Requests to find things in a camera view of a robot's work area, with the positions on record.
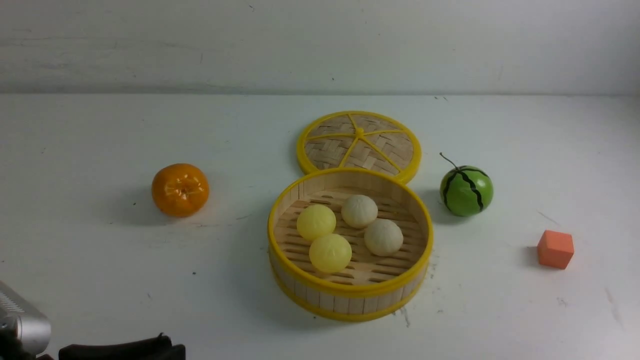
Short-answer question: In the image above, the white bun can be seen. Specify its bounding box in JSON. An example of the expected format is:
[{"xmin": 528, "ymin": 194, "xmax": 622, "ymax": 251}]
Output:
[
  {"xmin": 341, "ymin": 194, "xmax": 378, "ymax": 229},
  {"xmin": 364, "ymin": 218, "xmax": 403, "ymax": 256}
]

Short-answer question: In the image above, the woven bamboo steamer lid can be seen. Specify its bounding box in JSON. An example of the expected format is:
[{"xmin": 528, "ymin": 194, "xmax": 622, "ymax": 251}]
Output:
[{"xmin": 295, "ymin": 111, "xmax": 423, "ymax": 183}]

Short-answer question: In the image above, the yellow bun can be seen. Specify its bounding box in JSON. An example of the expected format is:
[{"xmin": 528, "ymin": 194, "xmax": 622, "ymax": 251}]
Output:
[
  {"xmin": 295, "ymin": 203, "xmax": 337, "ymax": 241},
  {"xmin": 308, "ymin": 234, "xmax": 352, "ymax": 274}
]

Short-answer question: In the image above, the orange toy tangerine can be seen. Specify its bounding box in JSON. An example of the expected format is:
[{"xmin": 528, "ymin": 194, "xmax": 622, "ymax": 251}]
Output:
[{"xmin": 151, "ymin": 162, "xmax": 210, "ymax": 218}]

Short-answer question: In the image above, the bamboo steamer tray yellow rim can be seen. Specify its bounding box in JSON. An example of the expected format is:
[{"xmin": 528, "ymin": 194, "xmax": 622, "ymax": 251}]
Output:
[{"xmin": 267, "ymin": 168, "xmax": 434, "ymax": 322}]

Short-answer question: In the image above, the orange cube block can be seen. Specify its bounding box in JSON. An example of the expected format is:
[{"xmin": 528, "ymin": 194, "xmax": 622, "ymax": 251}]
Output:
[{"xmin": 536, "ymin": 229, "xmax": 575, "ymax": 270}]

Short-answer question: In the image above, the green toy watermelon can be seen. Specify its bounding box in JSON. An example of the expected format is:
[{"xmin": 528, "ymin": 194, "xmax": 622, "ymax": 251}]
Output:
[{"xmin": 439, "ymin": 153, "xmax": 494, "ymax": 217}]

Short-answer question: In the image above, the black object bottom edge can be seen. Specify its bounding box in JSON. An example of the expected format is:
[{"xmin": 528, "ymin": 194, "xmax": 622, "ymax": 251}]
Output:
[{"xmin": 58, "ymin": 333, "xmax": 186, "ymax": 360}]

